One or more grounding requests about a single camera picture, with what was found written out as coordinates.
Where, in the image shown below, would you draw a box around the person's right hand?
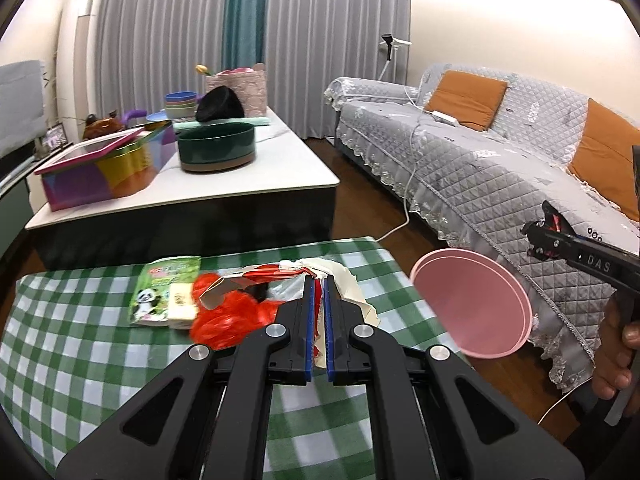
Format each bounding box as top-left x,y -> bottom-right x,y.
592,297 -> 640,402

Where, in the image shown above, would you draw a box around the grey curtain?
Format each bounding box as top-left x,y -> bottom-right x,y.
95,0 -> 236,118
260,0 -> 413,138

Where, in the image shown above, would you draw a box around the white top coffee table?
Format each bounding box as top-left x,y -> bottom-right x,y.
25,105 -> 342,271

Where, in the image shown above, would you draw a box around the stack of coloured bowls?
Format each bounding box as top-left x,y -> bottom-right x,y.
163,91 -> 199,121

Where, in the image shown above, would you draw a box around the green panda print packet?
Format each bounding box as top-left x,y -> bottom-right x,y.
129,255 -> 202,328

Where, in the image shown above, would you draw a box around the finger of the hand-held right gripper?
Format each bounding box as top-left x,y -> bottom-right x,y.
520,220 -> 576,263
541,200 -> 581,241

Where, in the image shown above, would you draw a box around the grey quilted sofa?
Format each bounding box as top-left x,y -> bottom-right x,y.
324,64 -> 640,393

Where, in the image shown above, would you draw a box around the white cable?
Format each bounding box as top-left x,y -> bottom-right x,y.
537,385 -> 576,423
375,87 -> 436,243

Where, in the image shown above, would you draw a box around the clear plastic wrapper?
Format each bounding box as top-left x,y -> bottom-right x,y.
262,277 -> 306,311

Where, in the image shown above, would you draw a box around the teal curtain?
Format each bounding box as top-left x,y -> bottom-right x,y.
222,0 -> 271,71

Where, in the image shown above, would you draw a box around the dark green round basin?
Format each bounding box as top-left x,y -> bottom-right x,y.
177,121 -> 257,173

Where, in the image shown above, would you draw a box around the orange cushion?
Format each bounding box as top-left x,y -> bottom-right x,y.
437,71 -> 510,132
567,99 -> 640,221

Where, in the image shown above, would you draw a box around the pink plastic bin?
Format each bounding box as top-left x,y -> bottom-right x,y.
410,247 -> 532,359

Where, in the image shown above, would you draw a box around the small photo frame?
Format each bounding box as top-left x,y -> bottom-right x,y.
44,122 -> 68,150

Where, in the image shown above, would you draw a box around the green checkered tablecloth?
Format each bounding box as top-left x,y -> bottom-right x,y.
0,237 -> 451,480

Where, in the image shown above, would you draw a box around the brown teapot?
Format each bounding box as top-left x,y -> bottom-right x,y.
82,112 -> 126,141

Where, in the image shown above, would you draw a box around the rainbow tin box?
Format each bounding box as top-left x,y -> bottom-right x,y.
35,122 -> 176,212

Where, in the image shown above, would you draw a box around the white tower air conditioner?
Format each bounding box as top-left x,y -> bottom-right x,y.
56,0 -> 103,133

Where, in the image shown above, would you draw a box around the red plastic bag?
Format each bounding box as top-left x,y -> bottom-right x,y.
190,272 -> 278,352

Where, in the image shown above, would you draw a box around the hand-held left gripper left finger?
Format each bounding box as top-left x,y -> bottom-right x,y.
56,275 -> 317,480

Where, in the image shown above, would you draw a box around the white floor stand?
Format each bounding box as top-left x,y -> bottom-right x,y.
377,34 -> 413,83

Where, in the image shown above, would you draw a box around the black hat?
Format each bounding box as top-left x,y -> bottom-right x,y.
195,86 -> 246,123

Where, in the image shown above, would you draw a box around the pink lace basket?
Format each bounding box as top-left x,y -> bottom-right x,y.
205,62 -> 267,117

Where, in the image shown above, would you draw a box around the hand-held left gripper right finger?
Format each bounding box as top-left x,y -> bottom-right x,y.
324,277 -> 586,480

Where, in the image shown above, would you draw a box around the dark cabinet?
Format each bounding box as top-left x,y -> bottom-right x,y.
0,150 -> 51,261

